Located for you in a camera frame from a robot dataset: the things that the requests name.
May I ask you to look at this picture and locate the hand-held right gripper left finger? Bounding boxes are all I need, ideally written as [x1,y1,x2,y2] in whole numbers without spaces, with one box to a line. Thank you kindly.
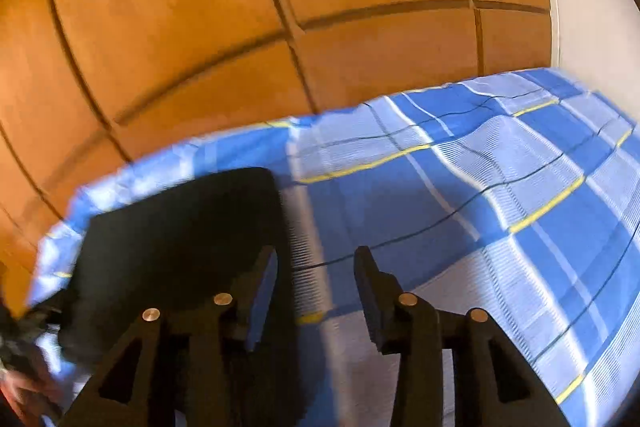
[59,245,280,427]

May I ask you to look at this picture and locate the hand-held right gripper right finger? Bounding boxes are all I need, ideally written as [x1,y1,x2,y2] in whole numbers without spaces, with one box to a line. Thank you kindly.
[353,245,572,427]

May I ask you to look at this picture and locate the black pants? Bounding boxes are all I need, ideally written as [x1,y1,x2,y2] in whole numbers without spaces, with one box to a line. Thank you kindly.
[59,167,306,427]

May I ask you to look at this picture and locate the blue plaid bed sheet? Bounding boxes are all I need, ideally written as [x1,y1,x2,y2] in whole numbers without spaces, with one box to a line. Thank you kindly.
[26,67,640,427]

